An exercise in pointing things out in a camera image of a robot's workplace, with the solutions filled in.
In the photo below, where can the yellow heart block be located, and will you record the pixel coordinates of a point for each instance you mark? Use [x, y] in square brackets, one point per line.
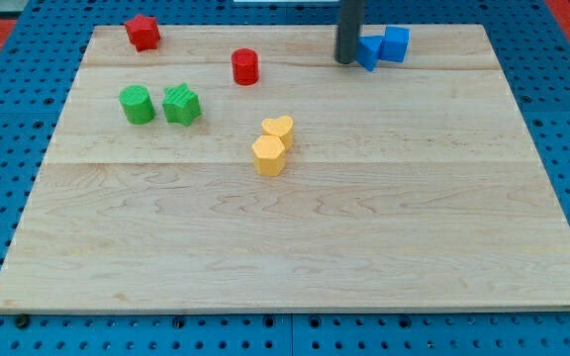
[282, 127]

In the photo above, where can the red cylinder block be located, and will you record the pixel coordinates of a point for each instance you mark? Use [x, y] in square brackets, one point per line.
[245, 66]

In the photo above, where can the yellow hexagon block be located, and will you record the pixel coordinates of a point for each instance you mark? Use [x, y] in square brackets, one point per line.
[268, 155]

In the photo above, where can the green star block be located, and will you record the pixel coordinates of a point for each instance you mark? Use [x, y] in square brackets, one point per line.
[181, 105]

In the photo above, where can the blue triangle block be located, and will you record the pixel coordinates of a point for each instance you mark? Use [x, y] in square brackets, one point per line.
[368, 51]

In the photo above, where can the blue cube block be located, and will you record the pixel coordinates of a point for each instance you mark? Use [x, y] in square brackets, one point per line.
[395, 44]

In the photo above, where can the green cylinder block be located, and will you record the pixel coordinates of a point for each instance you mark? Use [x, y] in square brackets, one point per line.
[137, 105]

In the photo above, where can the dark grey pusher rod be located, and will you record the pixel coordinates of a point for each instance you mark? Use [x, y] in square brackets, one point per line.
[350, 18]

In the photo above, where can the red star block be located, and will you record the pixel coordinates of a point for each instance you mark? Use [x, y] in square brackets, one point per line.
[143, 32]

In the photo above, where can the wooden board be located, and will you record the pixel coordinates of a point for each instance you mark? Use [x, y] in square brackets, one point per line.
[412, 188]

